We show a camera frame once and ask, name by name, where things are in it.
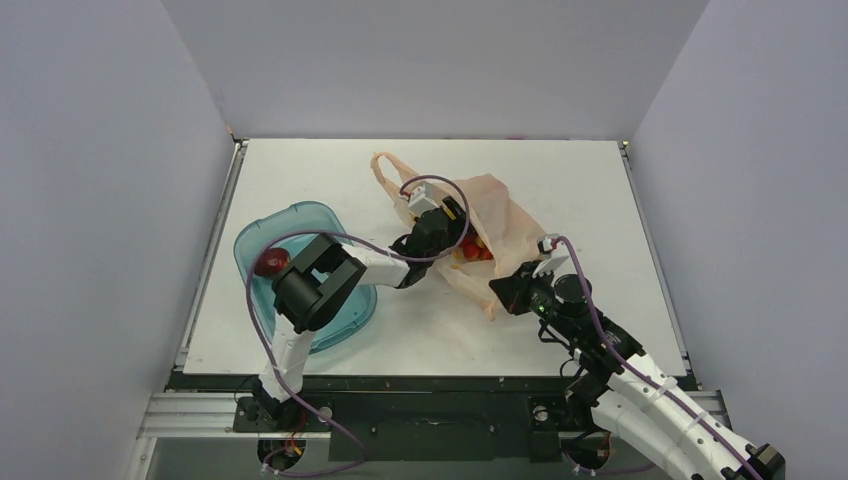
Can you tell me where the red fake fruit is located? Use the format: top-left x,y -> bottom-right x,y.
253,247 -> 290,278
459,233 -> 494,262

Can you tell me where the orange plastic bag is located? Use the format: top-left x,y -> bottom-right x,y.
370,152 -> 546,320

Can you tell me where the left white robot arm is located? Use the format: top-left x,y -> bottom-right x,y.
252,196 -> 471,430

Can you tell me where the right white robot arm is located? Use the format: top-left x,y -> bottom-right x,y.
489,261 -> 786,479

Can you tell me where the red fake fruit in bin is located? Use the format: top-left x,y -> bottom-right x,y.
253,247 -> 290,278

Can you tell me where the teal plastic bin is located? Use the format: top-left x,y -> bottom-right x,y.
233,201 -> 377,354

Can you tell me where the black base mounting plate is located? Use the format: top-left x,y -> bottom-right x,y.
232,376 -> 603,463

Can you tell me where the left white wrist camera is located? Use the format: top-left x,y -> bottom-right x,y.
407,182 -> 440,221

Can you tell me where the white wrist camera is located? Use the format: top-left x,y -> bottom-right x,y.
407,182 -> 440,221
532,234 -> 570,278

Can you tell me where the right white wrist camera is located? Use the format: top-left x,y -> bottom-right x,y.
532,234 -> 570,278

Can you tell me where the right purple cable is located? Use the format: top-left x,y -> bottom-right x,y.
539,235 -> 770,480

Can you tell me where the purple cable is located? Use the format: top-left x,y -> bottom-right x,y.
245,174 -> 473,425
539,235 -> 770,480

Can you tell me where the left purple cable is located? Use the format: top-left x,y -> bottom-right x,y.
245,174 -> 473,425

